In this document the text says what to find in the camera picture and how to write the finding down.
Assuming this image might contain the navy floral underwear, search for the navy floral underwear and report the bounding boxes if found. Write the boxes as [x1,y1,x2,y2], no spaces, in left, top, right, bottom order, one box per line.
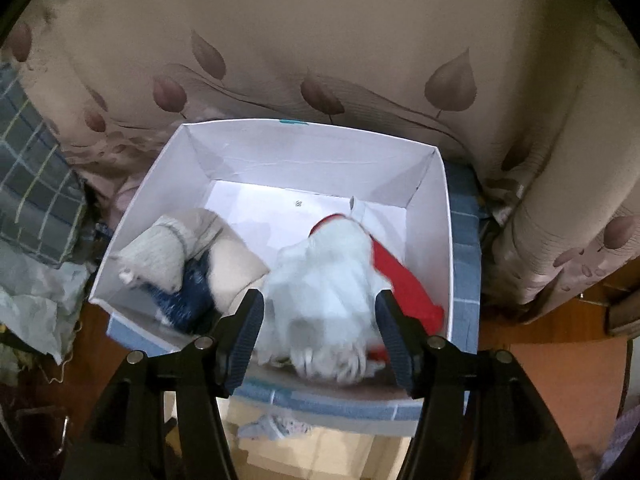
[141,254,221,335]

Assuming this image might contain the blue white socks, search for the blue white socks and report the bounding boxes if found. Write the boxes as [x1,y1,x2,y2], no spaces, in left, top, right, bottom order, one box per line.
[238,414,314,441]

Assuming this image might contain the red underwear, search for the red underwear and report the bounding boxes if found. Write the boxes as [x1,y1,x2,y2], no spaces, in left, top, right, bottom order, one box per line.
[305,214,444,367]

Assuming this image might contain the honeycomb patterned beige underwear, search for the honeycomb patterned beige underwear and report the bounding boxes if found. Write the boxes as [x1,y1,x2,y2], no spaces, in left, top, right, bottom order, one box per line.
[111,208,224,294]

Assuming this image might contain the cream beige underwear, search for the cream beige underwear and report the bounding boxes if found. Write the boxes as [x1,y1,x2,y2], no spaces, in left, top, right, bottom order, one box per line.
[207,223,269,316]

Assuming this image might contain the white lace-trim underwear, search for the white lace-trim underwear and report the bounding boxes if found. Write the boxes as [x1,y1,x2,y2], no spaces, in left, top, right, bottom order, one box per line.
[255,217,390,385]

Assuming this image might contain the wooden drawer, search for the wooden drawer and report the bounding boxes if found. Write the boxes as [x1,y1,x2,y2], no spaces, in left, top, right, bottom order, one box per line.
[218,387,418,479]

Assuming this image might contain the plaid grey cloth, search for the plaid grey cloth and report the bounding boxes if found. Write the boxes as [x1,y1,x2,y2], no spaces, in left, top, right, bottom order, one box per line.
[1,62,87,268]

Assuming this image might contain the white cardboard box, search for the white cardboard box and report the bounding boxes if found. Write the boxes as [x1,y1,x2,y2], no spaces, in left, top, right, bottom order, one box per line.
[88,118,456,401]

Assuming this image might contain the leaf patterned beige bedsheet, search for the leaf patterned beige bedsheet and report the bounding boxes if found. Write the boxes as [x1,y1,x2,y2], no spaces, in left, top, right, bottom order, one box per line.
[1,0,639,309]

